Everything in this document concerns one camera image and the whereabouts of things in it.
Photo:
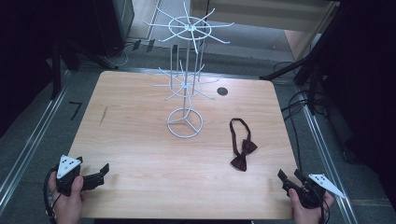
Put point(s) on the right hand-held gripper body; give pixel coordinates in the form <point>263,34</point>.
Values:
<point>311,189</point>

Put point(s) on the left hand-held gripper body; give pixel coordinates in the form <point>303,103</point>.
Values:
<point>66,174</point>

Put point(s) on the dark red bow tie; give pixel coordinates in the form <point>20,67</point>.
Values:
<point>243,155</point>

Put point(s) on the person's right hand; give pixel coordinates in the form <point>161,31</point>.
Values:
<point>306,213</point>

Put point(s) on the person's left hand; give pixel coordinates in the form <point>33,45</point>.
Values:
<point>69,205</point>

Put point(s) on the black round table grommet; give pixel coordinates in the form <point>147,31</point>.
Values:
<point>222,91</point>

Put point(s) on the black metal stand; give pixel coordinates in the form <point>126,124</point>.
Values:
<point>56,68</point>
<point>311,68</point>

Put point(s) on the dark cabinet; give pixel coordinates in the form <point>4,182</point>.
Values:
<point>115,25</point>

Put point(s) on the metal floor rail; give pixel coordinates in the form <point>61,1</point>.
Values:
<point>327,161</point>
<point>31,143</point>

